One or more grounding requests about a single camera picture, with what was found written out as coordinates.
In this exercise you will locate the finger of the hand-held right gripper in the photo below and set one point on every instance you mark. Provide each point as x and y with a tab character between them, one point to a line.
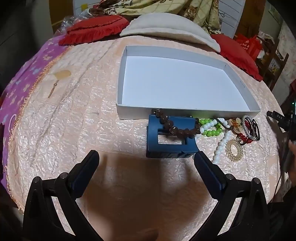
278	118

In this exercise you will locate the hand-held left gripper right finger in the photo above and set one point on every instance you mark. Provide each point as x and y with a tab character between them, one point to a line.
208	176

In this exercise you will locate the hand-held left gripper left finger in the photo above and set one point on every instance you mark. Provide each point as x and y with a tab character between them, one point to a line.
85	176

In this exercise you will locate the blue hair claw clip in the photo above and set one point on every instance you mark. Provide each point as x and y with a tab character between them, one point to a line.
152	139

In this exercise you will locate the white shallow cardboard box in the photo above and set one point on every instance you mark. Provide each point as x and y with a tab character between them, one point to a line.
180	81

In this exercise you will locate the person's right hand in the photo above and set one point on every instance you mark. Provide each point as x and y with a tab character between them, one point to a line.
292	146

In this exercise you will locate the wooden chair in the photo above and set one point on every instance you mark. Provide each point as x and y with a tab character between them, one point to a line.
274	60

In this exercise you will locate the red plain pillow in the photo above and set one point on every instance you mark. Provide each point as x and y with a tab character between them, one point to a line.
238	58

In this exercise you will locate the red shopping bag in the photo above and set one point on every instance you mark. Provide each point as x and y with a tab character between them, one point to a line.
248	45

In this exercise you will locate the gold pendant with beige tag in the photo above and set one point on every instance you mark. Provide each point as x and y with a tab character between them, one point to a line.
61	74

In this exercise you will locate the purple flower print sheet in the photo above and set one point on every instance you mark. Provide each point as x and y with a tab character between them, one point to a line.
25	76

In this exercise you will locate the beige pillow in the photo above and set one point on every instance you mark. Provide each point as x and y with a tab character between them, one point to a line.
166	25

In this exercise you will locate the red ruffled pillow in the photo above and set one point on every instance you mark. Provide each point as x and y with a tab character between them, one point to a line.
92	27

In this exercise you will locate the clear plastic bag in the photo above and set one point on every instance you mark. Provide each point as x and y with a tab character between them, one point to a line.
67	22

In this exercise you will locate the floral quilt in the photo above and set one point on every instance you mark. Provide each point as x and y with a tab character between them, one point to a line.
150	7

